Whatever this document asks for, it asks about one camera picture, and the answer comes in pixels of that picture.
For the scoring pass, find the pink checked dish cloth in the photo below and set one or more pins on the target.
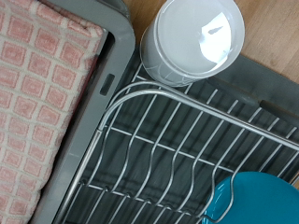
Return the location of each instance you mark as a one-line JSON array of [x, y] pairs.
[[34, 93]]

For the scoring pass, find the blue plate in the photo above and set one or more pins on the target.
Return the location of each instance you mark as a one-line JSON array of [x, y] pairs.
[[264, 199]]

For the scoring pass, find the dark grey dish rack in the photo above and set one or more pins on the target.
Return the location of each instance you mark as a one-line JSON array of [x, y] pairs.
[[267, 84]]

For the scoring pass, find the grey plastic crate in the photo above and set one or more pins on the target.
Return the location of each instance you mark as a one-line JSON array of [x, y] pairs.
[[93, 105]]

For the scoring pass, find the white mug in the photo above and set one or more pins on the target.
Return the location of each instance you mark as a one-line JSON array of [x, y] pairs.
[[190, 40]]

